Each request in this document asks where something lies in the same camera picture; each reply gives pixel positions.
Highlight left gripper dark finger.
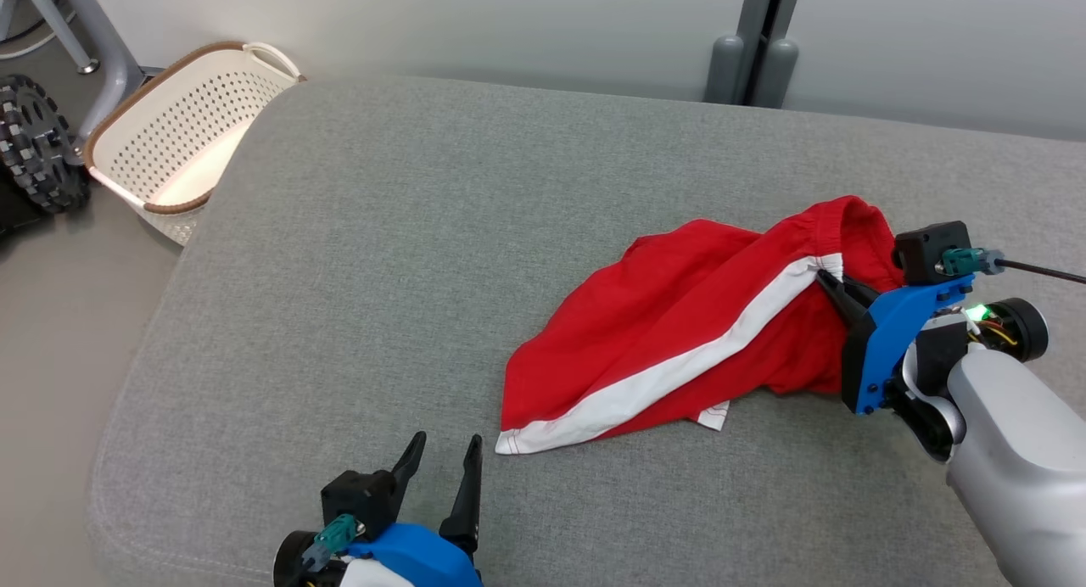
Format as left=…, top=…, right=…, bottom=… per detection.
left=389, top=431, right=428, bottom=487
left=438, top=434, right=484, bottom=559

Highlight red shorts with white stripe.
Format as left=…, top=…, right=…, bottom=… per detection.
left=495, top=195, right=907, bottom=456

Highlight white perforated laundry basket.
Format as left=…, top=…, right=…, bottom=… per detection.
left=83, top=41, right=305, bottom=247

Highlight grey metal stand leg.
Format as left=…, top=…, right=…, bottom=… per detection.
left=15, top=0, right=164, bottom=151

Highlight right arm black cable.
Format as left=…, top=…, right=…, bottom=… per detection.
left=942, top=248, right=1086, bottom=286

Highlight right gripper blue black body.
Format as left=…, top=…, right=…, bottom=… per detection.
left=840, top=273, right=977, bottom=416

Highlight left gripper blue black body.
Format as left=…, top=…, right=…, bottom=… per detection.
left=344, top=524, right=484, bottom=587

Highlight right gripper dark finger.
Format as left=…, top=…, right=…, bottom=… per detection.
left=815, top=270, right=880, bottom=310
left=824, top=282, right=865, bottom=326

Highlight black knobby wheel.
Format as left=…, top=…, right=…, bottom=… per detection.
left=0, top=74, right=92, bottom=215

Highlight grey partition post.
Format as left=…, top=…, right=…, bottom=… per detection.
left=704, top=0, right=804, bottom=109

